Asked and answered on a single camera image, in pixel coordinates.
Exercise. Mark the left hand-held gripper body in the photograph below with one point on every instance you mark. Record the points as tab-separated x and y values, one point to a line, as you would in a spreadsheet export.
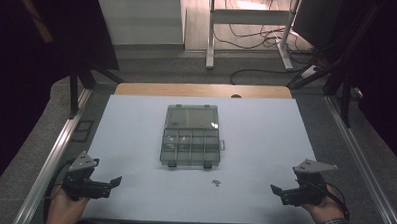
84	184

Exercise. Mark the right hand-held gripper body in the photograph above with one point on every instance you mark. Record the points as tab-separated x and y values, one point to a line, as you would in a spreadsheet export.
309	191

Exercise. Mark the small metal screws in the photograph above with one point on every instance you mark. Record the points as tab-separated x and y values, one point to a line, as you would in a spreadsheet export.
216	183

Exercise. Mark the clear plastic compartment box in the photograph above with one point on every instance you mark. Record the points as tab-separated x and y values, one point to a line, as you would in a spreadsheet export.
190	138

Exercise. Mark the person's right hand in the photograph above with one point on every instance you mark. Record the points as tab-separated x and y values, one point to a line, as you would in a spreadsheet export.
325	208

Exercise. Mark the person's left hand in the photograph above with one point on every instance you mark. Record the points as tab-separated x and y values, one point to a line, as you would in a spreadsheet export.
63	210

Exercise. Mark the white board table cover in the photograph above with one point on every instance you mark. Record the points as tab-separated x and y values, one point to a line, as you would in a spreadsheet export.
135	156

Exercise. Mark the black metal stand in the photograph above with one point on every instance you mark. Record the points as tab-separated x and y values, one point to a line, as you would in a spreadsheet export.
74	94
345	97

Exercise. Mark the wooden table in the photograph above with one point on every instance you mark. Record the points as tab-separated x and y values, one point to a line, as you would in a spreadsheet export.
187	90

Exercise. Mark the white power strip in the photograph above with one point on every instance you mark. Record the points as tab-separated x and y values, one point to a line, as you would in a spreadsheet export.
310	71

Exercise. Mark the dark curtain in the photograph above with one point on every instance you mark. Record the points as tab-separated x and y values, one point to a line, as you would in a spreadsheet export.
388	75
24	69

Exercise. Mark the white cabinet panel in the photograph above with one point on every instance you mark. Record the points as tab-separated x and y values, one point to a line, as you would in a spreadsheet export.
139	20

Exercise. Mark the aluminium floor rail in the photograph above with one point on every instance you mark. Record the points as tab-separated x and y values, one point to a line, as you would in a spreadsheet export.
51	160
364	164

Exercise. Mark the black rectangular floor frame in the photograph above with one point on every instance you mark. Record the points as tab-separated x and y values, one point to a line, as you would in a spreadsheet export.
82	130

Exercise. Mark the white metal desk frame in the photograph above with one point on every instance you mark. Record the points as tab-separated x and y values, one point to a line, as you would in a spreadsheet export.
250	17

